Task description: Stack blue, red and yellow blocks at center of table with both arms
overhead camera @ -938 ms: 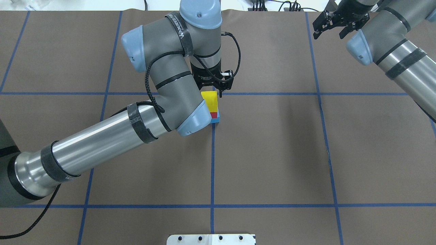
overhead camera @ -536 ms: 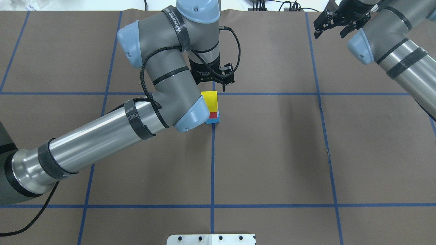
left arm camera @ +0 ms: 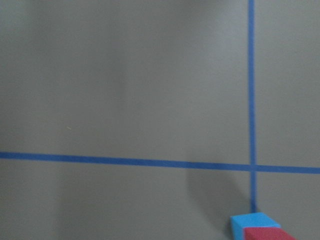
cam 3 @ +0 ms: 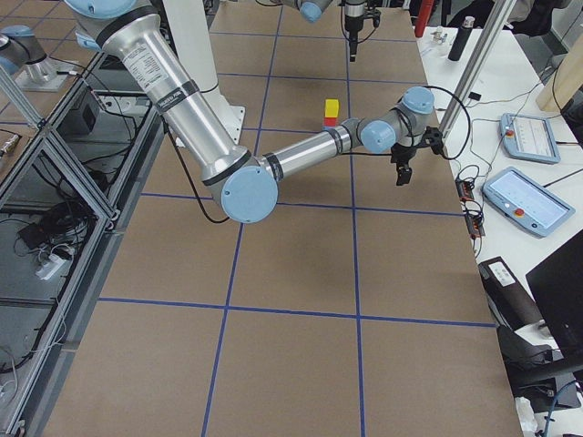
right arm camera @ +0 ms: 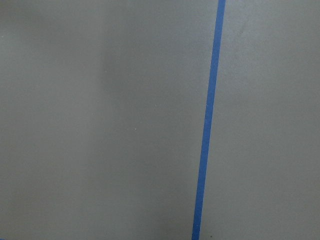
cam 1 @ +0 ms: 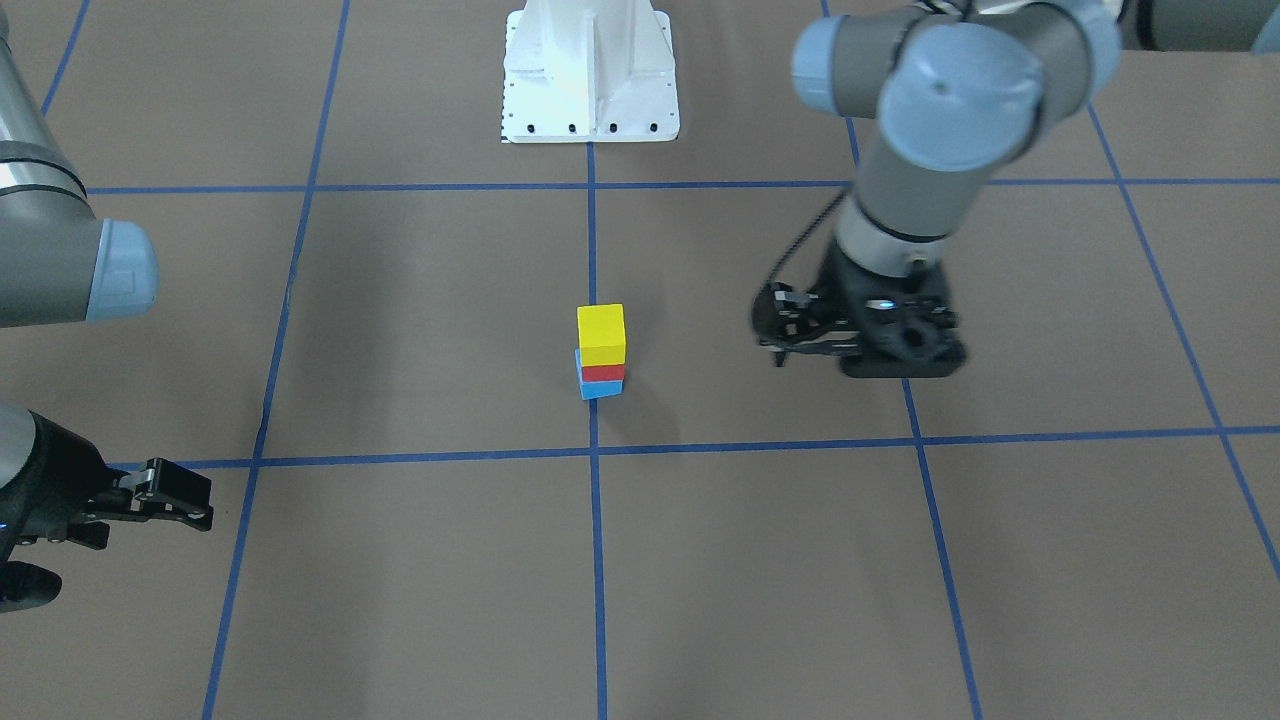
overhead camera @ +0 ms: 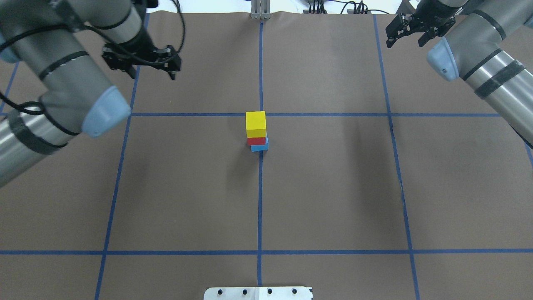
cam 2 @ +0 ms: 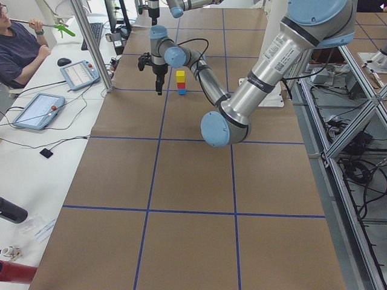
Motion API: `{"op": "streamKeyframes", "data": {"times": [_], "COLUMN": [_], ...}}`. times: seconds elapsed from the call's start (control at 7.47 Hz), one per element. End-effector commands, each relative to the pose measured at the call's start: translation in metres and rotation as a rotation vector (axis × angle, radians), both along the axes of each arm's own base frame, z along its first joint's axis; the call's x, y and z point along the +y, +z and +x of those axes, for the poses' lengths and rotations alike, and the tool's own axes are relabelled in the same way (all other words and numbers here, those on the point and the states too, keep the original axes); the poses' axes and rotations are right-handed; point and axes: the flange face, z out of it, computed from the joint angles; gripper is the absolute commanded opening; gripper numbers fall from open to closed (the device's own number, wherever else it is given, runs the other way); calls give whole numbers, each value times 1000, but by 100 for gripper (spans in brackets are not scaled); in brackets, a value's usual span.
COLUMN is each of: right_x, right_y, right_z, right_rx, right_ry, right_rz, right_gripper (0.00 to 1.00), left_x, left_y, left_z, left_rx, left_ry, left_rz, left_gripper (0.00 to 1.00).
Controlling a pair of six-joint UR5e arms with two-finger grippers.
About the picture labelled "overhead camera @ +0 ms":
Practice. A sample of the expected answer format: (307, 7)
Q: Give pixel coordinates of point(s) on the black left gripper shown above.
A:
(142, 44)

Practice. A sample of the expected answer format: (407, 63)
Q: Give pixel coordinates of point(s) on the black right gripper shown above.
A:
(436, 16)

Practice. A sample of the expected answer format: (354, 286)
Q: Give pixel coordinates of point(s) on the yellow foam block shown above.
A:
(256, 124)

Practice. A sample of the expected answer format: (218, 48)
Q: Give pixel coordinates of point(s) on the red foam block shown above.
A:
(256, 141)

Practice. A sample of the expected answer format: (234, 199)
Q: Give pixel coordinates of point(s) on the blue foam block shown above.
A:
(261, 147)

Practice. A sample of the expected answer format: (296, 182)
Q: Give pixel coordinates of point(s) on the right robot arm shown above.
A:
(471, 51)

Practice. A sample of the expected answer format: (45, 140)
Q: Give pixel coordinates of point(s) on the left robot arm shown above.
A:
(79, 97)

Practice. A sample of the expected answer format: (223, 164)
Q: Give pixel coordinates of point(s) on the aluminium frame post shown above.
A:
(260, 9)

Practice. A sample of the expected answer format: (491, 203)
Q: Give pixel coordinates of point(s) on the white camera mast with base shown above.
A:
(259, 293)

